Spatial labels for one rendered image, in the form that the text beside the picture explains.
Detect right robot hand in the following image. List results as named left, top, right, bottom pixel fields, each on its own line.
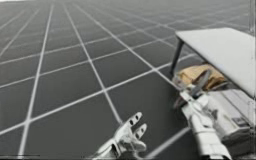
left=179, top=83, right=211, bottom=120

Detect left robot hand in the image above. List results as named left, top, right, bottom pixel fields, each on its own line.
left=113, top=111, right=148, bottom=154

